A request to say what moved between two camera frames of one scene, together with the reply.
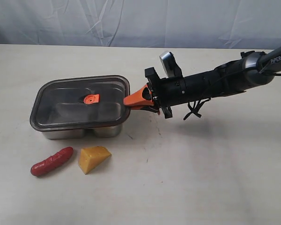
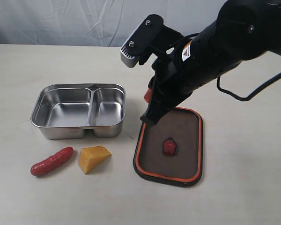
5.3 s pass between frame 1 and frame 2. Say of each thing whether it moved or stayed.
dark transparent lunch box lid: moved
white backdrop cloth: stayed
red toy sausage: stayed
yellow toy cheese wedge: stayed
